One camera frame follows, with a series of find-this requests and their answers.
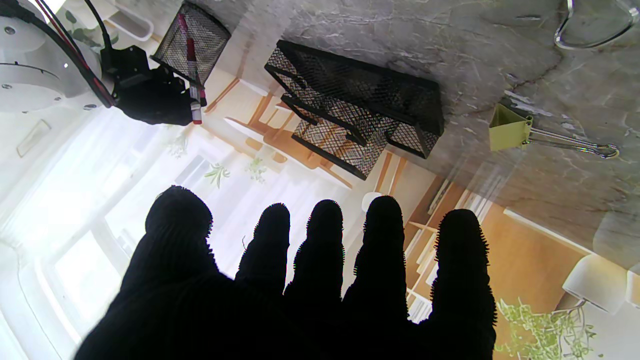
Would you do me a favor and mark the red capped white marker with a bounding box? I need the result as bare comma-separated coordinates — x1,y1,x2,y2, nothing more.
187,37,207,126

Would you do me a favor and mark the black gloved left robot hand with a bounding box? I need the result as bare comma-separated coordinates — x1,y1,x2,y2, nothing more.
75,185,498,360

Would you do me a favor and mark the teal binder clip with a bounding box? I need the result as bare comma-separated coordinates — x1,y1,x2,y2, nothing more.
553,0,640,51

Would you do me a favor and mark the black mesh desk organizer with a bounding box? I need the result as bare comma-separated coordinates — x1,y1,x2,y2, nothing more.
264,39,446,181

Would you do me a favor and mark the black mesh pen cup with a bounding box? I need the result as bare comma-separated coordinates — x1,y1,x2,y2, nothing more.
150,0,232,86

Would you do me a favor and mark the printed room scene backdrop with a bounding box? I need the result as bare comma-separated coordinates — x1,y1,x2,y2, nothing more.
0,0,640,360

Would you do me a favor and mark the yellow-green binder clip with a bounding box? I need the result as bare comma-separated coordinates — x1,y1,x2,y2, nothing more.
488,102,621,160

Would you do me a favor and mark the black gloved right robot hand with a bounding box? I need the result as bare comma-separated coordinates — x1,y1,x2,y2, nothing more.
114,67,207,126

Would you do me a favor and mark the red black right arm cable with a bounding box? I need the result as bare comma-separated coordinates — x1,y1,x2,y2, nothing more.
0,0,118,108

